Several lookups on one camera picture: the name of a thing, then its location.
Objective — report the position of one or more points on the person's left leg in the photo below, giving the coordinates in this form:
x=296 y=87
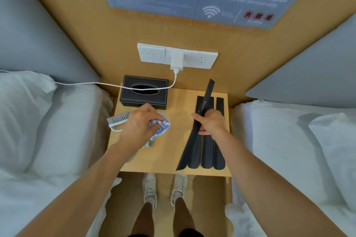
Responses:
x=143 y=220

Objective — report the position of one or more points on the person's left forearm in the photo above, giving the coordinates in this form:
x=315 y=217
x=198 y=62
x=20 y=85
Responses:
x=80 y=192

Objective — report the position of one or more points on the person's right hand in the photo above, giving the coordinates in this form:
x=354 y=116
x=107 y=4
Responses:
x=214 y=123

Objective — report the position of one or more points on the wooden headboard panel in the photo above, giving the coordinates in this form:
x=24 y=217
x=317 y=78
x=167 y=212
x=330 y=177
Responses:
x=83 y=23

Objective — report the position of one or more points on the person's right white shoe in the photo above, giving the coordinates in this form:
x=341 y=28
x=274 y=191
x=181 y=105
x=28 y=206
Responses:
x=179 y=188

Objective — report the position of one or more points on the grey headboard cushion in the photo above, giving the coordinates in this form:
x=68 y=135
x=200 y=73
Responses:
x=33 y=28
x=319 y=73

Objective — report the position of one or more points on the person's black shorts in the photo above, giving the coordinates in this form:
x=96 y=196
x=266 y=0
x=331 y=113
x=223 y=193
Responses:
x=192 y=233

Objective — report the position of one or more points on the white charger plug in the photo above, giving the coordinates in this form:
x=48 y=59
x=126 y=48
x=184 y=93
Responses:
x=177 y=61

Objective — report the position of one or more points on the blue white striped cloth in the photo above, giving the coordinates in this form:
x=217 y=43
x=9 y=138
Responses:
x=164 y=128

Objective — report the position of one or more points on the person's right forearm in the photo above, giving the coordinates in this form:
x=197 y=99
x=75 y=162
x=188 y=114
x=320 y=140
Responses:
x=272 y=189

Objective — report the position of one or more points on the long black shoe spoon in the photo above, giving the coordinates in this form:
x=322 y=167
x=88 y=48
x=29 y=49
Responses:
x=219 y=159
x=195 y=160
x=194 y=139
x=208 y=153

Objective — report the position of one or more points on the white bed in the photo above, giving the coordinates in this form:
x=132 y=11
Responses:
x=272 y=139
x=75 y=128

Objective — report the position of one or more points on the person's leg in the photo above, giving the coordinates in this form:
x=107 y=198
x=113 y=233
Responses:
x=183 y=217
x=143 y=220

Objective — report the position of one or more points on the white switch socket panel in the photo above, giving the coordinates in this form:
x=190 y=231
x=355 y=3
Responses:
x=150 y=53

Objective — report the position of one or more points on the person's left white shoe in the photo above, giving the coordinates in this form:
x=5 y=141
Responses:
x=150 y=189

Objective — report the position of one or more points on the wooden nightstand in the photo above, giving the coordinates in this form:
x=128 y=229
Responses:
x=178 y=123

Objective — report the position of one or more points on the white pillow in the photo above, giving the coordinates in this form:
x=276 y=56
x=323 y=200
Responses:
x=19 y=117
x=339 y=156

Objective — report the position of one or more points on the person's white shoe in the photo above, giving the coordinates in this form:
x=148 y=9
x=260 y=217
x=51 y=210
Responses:
x=150 y=189
x=179 y=188

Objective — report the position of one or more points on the black leather tissue box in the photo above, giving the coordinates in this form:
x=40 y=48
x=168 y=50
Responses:
x=130 y=98

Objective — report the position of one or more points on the person's left hand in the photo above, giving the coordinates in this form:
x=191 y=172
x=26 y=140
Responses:
x=136 y=128

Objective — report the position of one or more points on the person's right leg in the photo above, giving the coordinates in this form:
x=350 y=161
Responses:
x=183 y=217

